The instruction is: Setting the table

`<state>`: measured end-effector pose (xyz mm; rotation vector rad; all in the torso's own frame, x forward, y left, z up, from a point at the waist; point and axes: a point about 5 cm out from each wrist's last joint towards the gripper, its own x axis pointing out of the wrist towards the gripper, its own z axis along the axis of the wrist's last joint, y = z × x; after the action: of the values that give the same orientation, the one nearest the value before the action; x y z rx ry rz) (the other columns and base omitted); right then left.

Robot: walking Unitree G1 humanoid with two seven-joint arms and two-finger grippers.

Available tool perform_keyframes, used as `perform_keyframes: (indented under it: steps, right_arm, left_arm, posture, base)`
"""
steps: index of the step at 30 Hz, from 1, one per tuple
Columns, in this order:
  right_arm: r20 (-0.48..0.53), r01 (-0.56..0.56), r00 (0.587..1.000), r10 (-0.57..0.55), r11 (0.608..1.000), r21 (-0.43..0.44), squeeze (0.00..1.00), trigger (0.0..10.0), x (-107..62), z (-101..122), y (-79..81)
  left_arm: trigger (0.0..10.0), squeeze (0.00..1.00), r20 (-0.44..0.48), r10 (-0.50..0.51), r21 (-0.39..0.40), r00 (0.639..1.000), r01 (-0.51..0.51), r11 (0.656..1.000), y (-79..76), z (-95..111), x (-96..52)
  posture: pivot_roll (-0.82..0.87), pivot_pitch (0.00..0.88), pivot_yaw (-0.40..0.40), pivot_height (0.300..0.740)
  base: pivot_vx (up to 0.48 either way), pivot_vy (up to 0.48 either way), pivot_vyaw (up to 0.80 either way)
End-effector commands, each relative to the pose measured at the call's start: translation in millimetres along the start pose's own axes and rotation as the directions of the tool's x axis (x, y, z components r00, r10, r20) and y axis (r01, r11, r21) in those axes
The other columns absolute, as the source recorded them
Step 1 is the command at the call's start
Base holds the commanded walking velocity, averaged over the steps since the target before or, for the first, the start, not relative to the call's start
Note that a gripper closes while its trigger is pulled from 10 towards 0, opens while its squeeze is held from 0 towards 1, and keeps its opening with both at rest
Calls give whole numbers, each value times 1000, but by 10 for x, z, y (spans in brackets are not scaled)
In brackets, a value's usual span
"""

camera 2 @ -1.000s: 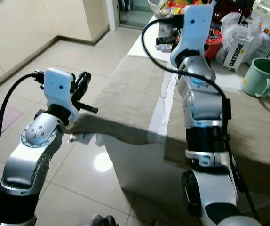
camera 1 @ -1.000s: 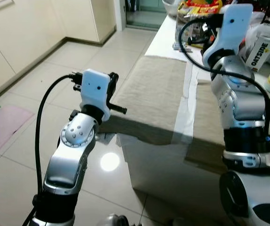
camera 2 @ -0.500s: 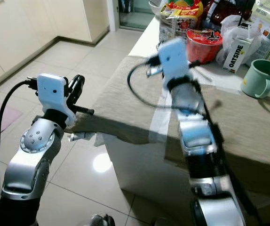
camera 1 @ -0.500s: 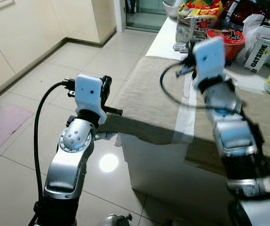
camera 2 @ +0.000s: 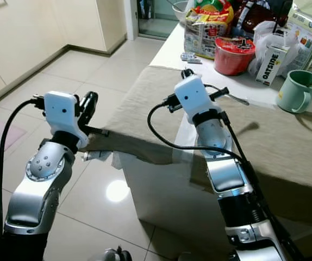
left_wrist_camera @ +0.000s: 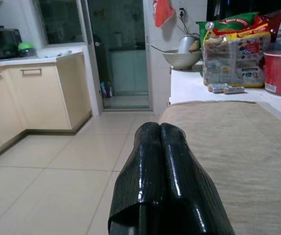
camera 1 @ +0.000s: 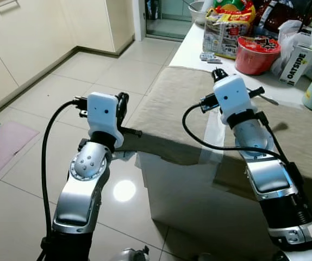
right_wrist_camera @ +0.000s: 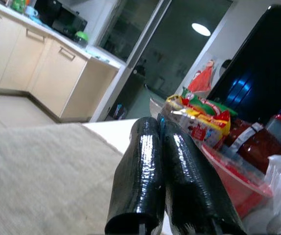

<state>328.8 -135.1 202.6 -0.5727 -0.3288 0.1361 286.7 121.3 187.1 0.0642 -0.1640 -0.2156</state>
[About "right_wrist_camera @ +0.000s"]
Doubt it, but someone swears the black microwave oven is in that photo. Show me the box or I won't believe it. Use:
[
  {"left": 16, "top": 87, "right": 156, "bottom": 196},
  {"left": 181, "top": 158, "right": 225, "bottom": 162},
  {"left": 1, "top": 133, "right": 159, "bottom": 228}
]
[{"left": 34, "top": 0, "right": 89, "bottom": 40}]

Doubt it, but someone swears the green round kitchen gadget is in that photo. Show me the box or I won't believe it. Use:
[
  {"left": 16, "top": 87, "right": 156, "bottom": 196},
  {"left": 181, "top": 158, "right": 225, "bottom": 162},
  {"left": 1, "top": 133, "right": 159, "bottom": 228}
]
[{"left": 74, "top": 30, "right": 90, "bottom": 47}]

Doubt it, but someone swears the red instant noodle bowl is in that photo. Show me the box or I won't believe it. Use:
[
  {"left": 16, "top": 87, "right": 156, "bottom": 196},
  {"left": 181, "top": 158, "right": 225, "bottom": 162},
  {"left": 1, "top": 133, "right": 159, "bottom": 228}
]
[{"left": 201, "top": 141, "right": 273, "bottom": 218}]

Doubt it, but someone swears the large black glossy appliance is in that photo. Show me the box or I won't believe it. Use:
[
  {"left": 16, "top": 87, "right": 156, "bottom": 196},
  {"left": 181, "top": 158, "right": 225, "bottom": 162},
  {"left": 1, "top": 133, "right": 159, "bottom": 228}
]
[{"left": 208, "top": 4, "right": 281, "bottom": 128}]

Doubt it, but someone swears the instant noodle multipack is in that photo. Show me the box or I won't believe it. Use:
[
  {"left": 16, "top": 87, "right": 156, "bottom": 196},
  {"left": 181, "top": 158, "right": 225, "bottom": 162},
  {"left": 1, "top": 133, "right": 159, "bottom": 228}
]
[{"left": 164, "top": 87, "right": 239, "bottom": 150}]

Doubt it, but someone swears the cream kitchen cabinet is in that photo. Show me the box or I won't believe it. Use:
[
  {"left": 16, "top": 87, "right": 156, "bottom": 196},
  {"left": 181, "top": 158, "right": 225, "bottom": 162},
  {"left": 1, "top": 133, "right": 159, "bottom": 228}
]
[{"left": 0, "top": 6, "right": 121, "bottom": 123}]

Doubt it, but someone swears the dark red snack pouch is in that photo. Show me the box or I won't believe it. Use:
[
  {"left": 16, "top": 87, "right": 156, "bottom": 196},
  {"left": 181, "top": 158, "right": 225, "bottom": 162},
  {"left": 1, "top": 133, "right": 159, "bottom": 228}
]
[{"left": 226, "top": 118, "right": 281, "bottom": 174}]

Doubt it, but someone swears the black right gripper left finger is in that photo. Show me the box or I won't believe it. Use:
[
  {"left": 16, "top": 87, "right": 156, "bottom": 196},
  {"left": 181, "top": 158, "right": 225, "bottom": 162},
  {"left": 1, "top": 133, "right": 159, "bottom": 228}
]
[{"left": 105, "top": 117, "right": 167, "bottom": 235}]

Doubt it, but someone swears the round ceiling lamp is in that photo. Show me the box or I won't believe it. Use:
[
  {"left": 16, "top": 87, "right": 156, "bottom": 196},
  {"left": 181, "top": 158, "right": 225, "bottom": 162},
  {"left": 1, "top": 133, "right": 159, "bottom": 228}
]
[{"left": 191, "top": 22, "right": 212, "bottom": 37}]

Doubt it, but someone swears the red hanging decoration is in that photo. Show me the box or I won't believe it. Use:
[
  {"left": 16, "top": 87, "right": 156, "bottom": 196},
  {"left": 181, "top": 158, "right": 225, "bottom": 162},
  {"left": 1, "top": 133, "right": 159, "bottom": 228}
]
[{"left": 187, "top": 58, "right": 216, "bottom": 94}]

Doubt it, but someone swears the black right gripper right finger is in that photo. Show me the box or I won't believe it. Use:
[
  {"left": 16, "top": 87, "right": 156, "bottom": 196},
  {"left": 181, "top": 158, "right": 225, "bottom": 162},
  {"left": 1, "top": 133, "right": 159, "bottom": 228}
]
[{"left": 159, "top": 119, "right": 248, "bottom": 235}]

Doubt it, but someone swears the glass sliding door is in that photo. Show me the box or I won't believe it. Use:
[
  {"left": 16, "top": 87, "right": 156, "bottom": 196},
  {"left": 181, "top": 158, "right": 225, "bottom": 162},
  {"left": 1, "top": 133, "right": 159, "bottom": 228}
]
[{"left": 97, "top": 0, "right": 232, "bottom": 120}]

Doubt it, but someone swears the beige woven placemat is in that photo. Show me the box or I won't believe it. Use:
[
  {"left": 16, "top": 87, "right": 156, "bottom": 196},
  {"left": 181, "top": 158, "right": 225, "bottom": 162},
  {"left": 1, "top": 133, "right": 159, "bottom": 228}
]
[{"left": 0, "top": 122, "right": 124, "bottom": 235}]

